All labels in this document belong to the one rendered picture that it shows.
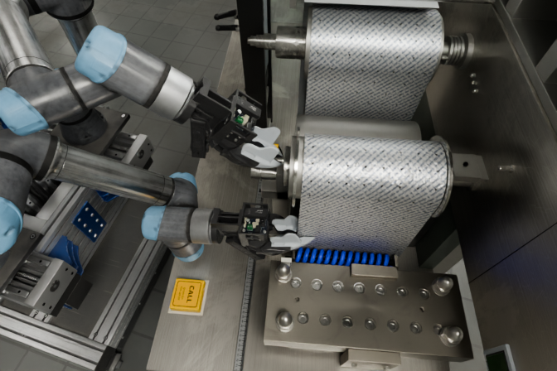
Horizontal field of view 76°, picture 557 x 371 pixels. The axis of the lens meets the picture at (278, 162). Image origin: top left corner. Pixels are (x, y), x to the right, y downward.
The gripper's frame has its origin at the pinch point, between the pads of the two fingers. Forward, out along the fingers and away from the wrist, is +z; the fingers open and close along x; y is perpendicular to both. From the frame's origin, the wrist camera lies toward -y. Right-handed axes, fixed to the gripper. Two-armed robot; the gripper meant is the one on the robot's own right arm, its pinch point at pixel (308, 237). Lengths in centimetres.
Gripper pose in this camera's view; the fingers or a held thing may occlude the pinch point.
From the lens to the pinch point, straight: 78.4
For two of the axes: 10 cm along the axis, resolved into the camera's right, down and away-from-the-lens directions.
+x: 1.0, -8.1, 5.8
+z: 9.9, 0.5, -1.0
